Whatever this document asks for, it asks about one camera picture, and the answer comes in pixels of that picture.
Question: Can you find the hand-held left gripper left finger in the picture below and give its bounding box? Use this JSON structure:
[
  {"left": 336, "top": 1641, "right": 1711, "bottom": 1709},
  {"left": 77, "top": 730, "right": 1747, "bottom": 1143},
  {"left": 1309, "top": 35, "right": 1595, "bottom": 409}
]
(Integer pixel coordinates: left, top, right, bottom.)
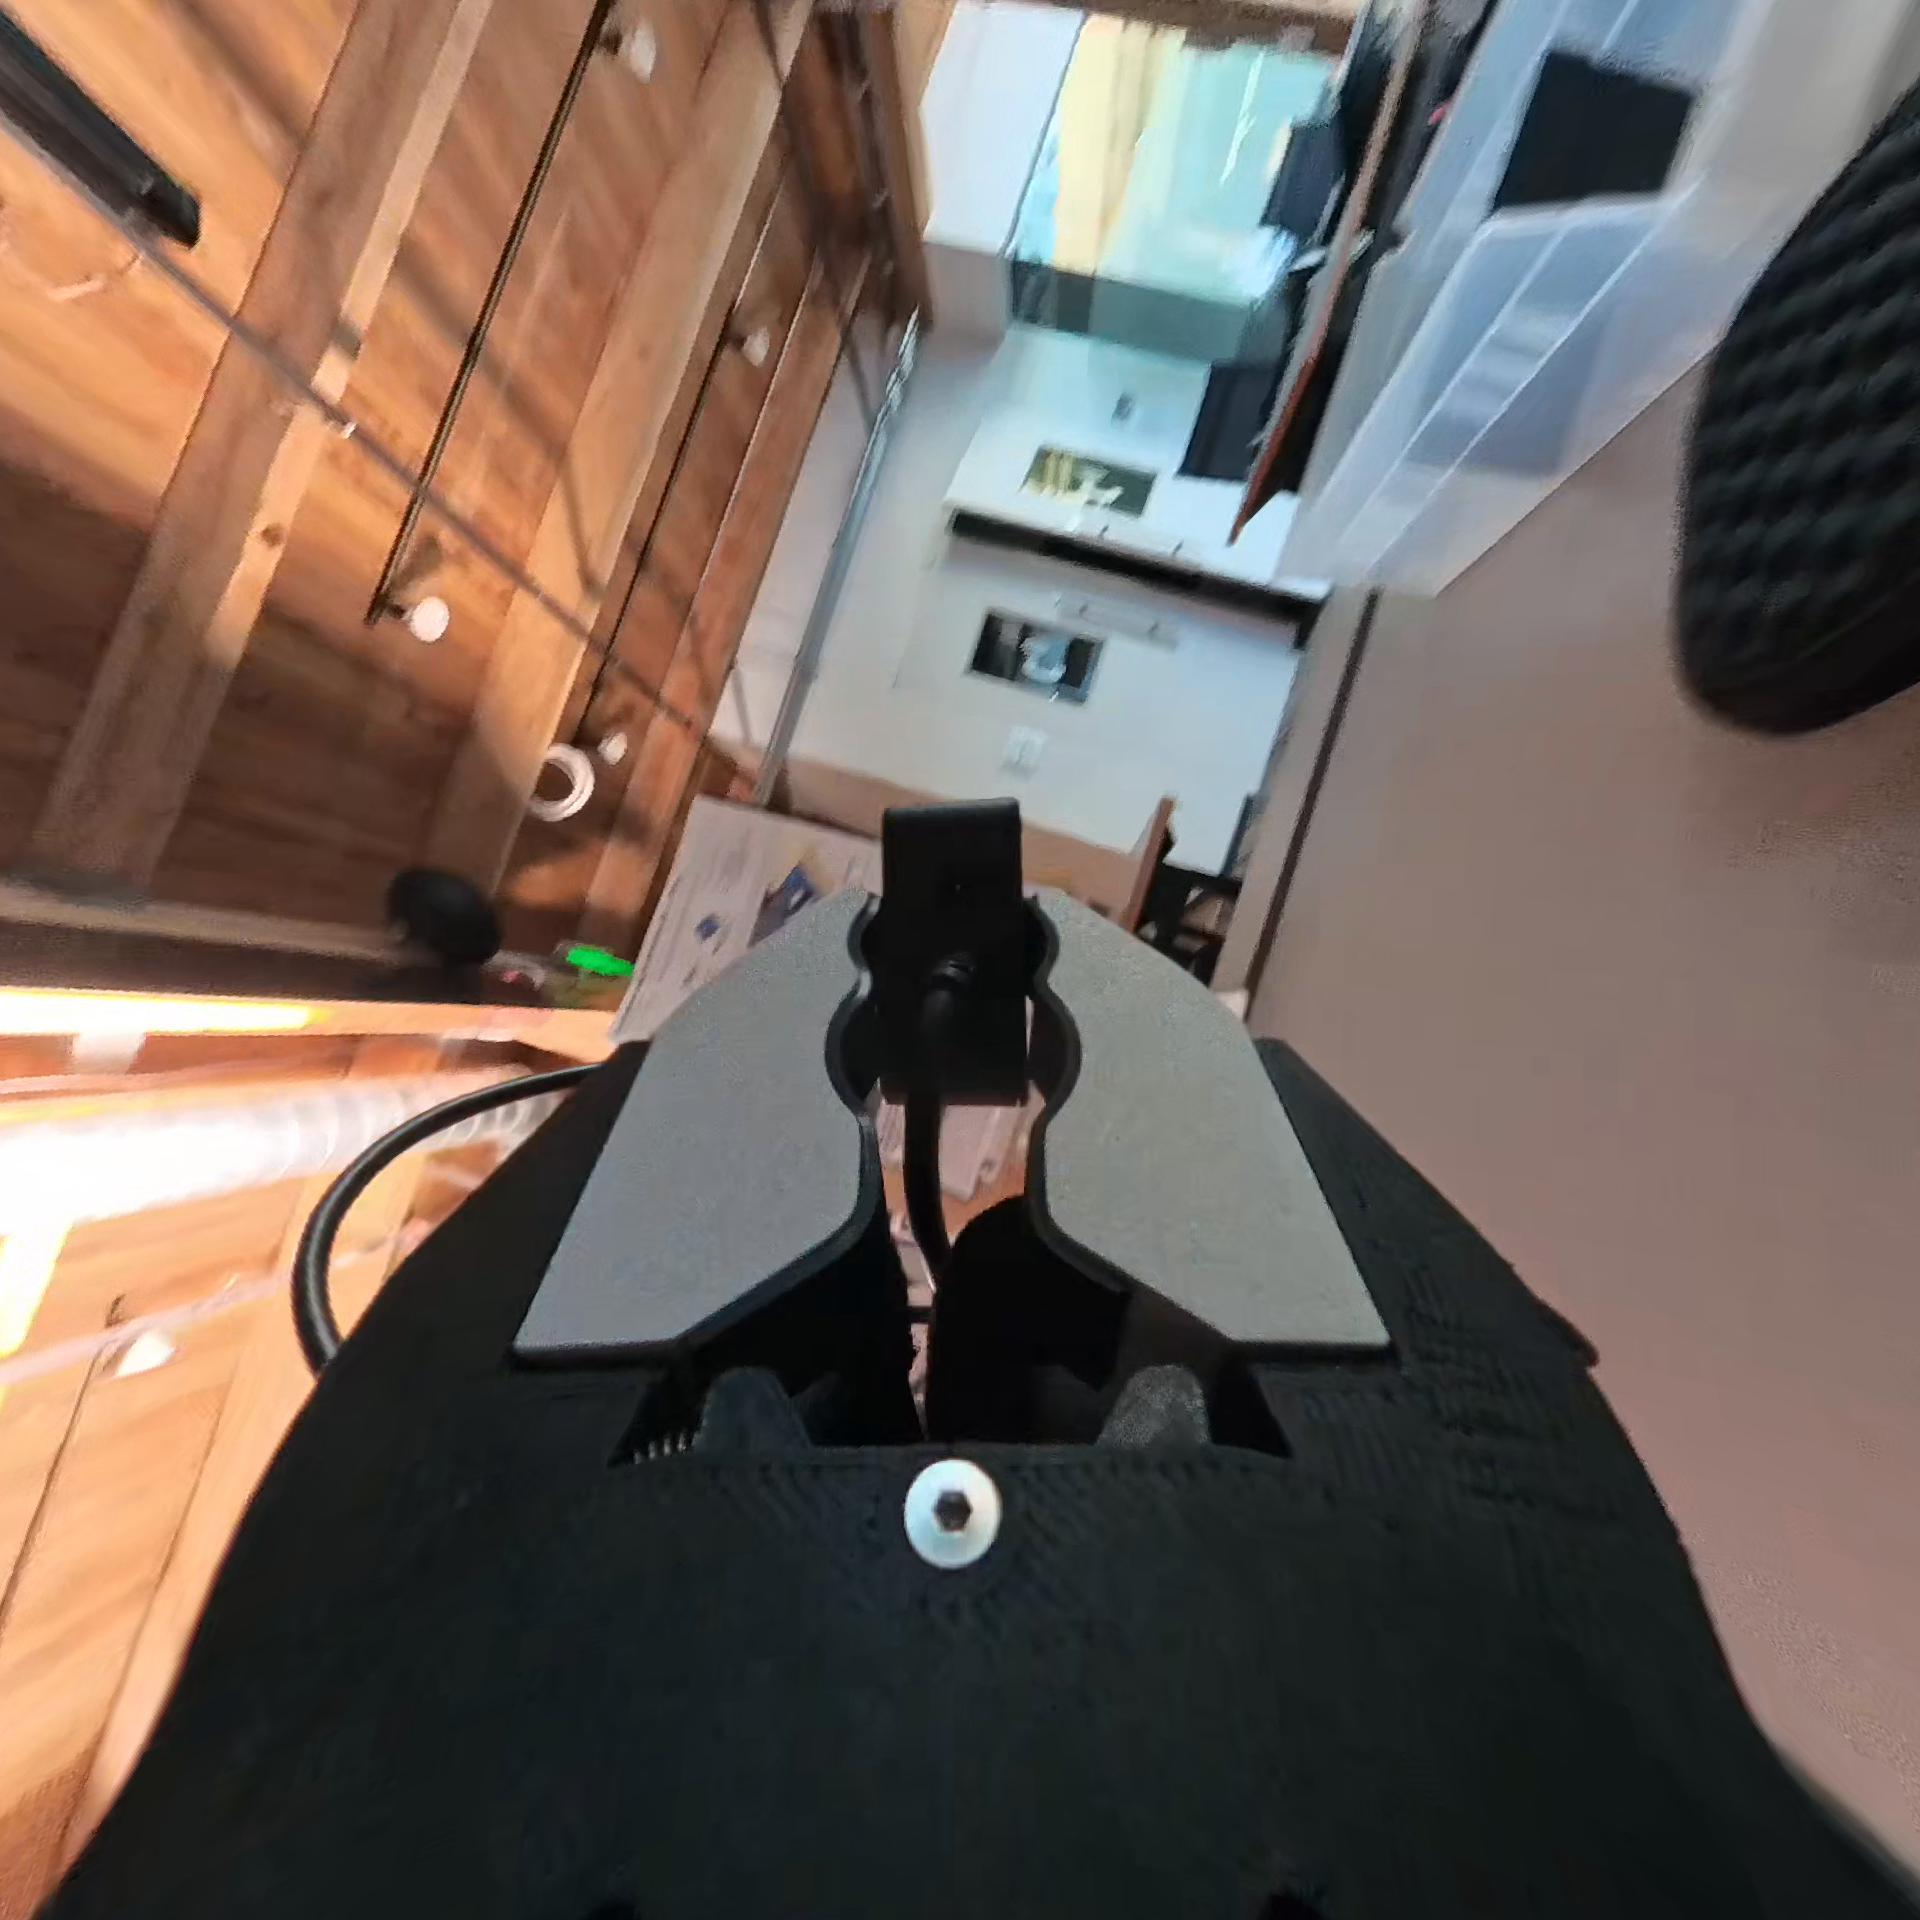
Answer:
[{"left": 509, "top": 887, "right": 888, "bottom": 1369}]

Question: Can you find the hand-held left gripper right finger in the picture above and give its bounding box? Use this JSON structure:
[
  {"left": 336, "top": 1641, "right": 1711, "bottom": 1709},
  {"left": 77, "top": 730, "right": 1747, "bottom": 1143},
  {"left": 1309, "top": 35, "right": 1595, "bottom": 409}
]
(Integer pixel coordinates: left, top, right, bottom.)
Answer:
[{"left": 1025, "top": 887, "right": 1398, "bottom": 1367}]

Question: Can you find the clear plastic storage box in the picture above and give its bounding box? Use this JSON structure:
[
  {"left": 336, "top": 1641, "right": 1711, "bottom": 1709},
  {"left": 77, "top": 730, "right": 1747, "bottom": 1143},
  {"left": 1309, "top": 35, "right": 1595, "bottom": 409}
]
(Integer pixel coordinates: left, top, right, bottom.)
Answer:
[{"left": 1285, "top": 0, "right": 1920, "bottom": 599}]

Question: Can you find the wooden backboard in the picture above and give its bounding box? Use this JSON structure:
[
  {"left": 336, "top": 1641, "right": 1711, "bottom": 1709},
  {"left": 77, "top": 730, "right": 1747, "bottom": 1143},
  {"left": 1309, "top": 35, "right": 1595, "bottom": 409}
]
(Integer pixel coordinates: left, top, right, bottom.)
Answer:
[{"left": 1106, "top": 791, "right": 1183, "bottom": 939}]

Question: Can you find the black ceiling dome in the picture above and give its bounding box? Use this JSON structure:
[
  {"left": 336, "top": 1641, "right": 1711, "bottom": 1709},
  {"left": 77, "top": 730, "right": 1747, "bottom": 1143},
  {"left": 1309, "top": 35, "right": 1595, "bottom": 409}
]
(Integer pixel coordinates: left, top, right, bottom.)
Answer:
[{"left": 384, "top": 864, "right": 505, "bottom": 966}]

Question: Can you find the black honeycomb cushion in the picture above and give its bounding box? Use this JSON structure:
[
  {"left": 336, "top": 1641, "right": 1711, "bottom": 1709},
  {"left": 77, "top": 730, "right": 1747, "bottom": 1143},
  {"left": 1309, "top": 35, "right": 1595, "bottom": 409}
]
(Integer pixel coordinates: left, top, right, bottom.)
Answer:
[{"left": 1667, "top": 112, "right": 1920, "bottom": 739}]

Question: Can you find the black rectangular item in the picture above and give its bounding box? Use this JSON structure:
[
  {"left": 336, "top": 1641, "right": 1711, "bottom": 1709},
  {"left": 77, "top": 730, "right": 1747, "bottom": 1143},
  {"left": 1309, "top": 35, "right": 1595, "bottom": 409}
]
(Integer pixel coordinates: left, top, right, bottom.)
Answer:
[{"left": 1488, "top": 47, "right": 1700, "bottom": 216}]

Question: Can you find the silver ceiling duct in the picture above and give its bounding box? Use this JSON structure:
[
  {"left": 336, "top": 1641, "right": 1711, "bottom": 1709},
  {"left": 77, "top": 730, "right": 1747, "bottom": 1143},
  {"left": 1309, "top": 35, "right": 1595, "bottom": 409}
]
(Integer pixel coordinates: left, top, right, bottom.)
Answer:
[{"left": 0, "top": 1068, "right": 503, "bottom": 1210}]

